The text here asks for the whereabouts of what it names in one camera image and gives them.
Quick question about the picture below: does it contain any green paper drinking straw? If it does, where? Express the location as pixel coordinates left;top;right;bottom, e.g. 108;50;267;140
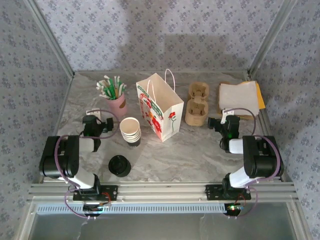
106;77;117;99

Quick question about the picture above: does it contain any white floral paper bag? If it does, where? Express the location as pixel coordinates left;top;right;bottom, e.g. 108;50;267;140
135;68;185;143

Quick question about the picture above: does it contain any right small circuit board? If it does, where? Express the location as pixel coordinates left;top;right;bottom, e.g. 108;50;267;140
225;202;245;213

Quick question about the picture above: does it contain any aluminium corner post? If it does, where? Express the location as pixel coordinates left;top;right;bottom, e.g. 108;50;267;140
23;0;76;77
246;0;299;76

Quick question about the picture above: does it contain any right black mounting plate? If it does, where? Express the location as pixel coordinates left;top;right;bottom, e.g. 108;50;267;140
205;184;252;201

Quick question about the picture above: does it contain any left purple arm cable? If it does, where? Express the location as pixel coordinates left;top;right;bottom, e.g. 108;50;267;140
55;109;120;221

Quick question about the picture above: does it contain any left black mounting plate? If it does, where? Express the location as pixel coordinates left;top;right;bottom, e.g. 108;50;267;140
72;184;119;202

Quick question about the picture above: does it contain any black mounting plate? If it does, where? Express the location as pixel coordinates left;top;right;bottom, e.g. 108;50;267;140
72;184;119;202
205;184;252;201

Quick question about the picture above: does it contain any brown pulp cup carrier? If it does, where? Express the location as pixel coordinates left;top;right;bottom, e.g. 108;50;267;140
184;82;210;126

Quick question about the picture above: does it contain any small circuit board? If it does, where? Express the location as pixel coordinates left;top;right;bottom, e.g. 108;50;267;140
225;202;245;213
83;202;112;214

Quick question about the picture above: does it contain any stack of paper cups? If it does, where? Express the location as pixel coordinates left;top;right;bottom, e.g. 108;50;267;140
119;116;142;148

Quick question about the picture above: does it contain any pink straw holder cup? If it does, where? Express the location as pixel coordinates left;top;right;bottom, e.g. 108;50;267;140
105;93;128;118

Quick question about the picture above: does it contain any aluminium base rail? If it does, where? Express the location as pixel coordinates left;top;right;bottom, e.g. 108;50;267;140
26;181;300;204

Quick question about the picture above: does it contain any grey metal panel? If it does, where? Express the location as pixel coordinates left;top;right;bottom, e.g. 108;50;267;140
18;202;312;240

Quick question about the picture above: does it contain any stack of black lids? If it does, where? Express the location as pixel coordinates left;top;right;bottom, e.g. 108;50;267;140
108;154;132;178

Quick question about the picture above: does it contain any left small circuit board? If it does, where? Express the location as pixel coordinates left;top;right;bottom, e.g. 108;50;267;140
83;202;112;214

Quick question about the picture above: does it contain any grey slotted cable duct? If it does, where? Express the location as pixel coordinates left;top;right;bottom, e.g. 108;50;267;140
36;202;227;215

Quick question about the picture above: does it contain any white paper napkin stack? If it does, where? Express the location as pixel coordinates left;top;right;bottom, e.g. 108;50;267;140
218;80;260;117

